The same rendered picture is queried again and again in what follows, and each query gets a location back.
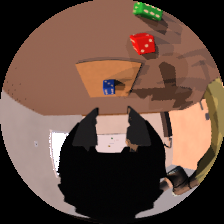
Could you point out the red die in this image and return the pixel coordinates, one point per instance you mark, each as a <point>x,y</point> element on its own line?
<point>143,43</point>

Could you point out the blue die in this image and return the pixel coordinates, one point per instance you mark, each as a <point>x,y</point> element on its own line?
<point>109,87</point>

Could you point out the green die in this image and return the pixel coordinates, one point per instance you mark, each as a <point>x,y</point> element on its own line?
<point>147,11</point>

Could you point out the orange flat mat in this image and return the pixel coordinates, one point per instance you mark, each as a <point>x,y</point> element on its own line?
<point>94,72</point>

